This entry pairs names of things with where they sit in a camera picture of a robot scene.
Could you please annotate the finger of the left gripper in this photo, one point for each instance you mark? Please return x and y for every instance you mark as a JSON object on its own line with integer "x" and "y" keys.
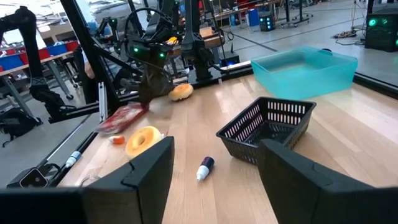
{"x": 147, "y": 93}
{"x": 164, "y": 84}

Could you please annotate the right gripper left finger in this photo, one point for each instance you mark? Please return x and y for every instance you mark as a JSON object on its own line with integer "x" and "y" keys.
{"x": 140, "y": 193}

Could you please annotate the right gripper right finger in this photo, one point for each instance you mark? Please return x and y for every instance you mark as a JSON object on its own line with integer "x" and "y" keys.
{"x": 311, "y": 199}

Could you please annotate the small background robot arm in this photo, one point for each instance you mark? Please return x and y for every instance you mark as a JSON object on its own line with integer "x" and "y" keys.
{"x": 107, "y": 28}

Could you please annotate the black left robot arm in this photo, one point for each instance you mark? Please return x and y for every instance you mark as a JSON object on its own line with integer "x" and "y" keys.
{"x": 194, "y": 40}

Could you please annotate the black neighbouring robot arm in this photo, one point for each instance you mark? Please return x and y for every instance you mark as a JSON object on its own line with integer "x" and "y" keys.
{"x": 29, "y": 46}

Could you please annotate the browned toy bread bun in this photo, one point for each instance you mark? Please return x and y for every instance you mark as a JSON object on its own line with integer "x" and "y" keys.
{"x": 180, "y": 92}

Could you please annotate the red flat plastic package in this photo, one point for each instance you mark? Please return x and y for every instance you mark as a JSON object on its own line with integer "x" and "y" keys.
{"x": 121, "y": 118}

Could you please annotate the clear plastic container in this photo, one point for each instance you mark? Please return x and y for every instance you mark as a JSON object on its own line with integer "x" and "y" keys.
{"x": 89, "y": 181}

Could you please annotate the cardboard box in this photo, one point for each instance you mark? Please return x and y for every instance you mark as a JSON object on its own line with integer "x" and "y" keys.
{"x": 206, "y": 32}

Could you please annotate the person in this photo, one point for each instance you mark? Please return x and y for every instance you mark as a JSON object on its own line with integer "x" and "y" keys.
{"x": 88, "y": 68}

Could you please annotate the black router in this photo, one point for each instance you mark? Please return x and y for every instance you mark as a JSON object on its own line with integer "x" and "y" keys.
{"x": 229, "y": 58}

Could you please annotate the dark bottle with white cap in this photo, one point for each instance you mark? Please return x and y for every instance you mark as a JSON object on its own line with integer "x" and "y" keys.
{"x": 206, "y": 166}

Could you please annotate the white marker cap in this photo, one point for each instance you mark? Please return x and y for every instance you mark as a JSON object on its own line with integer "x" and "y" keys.
{"x": 72, "y": 159}

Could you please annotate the red storage bin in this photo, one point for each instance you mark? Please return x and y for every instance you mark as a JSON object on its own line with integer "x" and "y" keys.
{"x": 72, "y": 45}
{"x": 43, "y": 53}

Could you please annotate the black slotted plastic basket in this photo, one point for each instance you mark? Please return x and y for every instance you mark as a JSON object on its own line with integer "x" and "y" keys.
{"x": 236, "y": 146}

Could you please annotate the blue storage bin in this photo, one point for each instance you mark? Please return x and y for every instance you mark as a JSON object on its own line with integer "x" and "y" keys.
{"x": 57, "y": 49}
{"x": 11, "y": 62}

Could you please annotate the wooden-top workbench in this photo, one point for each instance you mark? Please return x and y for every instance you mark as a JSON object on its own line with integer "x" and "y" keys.
{"x": 46, "y": 59}

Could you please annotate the blue floor container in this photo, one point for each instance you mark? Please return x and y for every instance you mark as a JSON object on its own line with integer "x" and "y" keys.
{"x": 253, "y": 17}

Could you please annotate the teal translucent plastic bin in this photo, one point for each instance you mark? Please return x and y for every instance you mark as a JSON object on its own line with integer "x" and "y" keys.
{"x": 304, "y": 84}

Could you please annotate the black computer teal lights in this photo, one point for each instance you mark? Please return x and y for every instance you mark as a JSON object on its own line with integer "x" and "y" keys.
{"x": 266, "y": 21}

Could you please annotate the black backpack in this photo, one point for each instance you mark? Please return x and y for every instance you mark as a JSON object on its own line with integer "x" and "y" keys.
{"x": 15, "y": 124}

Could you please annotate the black computer green lights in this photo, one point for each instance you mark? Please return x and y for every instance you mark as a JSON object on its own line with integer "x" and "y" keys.
{"x": 382, "y": 31}

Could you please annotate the silver aluminium bracket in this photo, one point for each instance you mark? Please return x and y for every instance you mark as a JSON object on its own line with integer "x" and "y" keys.
{"x": 102, "y": 99}

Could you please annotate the black aluminium rig frame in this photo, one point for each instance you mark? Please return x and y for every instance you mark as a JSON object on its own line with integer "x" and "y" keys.
{"x": 84, "y": 46}

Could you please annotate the black table-level camera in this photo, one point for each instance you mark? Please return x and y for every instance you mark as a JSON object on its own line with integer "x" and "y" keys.
{"x": 32, "y": 178}

